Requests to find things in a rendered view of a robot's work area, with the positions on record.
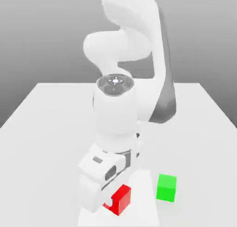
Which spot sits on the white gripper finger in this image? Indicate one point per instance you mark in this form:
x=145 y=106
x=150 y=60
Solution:
x=108 y=201

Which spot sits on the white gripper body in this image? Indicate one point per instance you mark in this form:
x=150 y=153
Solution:
x=90 y=195

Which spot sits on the small red cube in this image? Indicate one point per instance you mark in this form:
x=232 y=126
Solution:
x=121 y=199

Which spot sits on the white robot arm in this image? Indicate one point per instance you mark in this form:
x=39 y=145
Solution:
x=114 y=112

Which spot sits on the small green cube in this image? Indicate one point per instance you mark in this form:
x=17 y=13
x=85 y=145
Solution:
x=166 y=189

